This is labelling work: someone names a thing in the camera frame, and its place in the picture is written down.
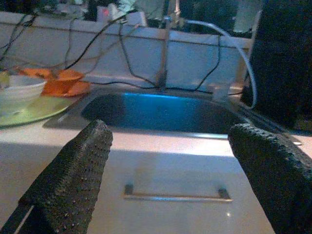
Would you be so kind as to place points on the large black appliance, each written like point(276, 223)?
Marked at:
point(280, 61)

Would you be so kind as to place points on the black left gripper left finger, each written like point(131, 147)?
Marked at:
point(68, 182)

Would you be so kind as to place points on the light green plate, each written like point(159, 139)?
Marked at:
point(44, 109)

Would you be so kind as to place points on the orange plate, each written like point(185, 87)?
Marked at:
point(83, 88)

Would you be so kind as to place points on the chrome sink faucet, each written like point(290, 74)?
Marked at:
point(163, 61)

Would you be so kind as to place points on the orange bowl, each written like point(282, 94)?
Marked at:
point(61, 75)

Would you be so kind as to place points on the white ceramic bowl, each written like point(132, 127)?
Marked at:
point(22, 92)

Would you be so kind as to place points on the stainless steel kitchen sink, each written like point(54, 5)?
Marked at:
point(158, 114)

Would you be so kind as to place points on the white kitchen cabinet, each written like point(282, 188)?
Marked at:
point(170, 170)

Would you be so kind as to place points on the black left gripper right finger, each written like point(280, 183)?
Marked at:
point(280, 182)

